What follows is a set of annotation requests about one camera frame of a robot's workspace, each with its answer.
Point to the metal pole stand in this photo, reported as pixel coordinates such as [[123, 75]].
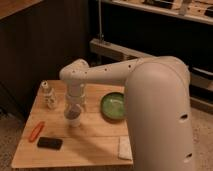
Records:
[[101, 36]]

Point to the dark wooden cabinet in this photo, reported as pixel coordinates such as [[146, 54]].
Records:
[[35, 44]]

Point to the black smartphone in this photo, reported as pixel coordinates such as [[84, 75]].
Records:
[[51, 143]]

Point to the green ceramic bowl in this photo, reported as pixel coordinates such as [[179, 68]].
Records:
[[112, 106]]

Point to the wooden folding table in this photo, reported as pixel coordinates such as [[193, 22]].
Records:
[[93, 143]]

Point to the orange marker pen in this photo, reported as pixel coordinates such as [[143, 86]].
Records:
[[36, 131]]

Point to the small clear glass bottle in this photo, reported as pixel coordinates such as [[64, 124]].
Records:
[[49, 95]]

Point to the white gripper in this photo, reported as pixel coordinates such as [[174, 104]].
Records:
[[72, 100]]

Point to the upper workbench shelf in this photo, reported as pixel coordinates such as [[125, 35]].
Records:
[[200, 11]]

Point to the wooden shelf beam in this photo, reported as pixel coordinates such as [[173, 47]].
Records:
[[115, 51]]

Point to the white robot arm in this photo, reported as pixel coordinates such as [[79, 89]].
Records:
[[157, 107]]

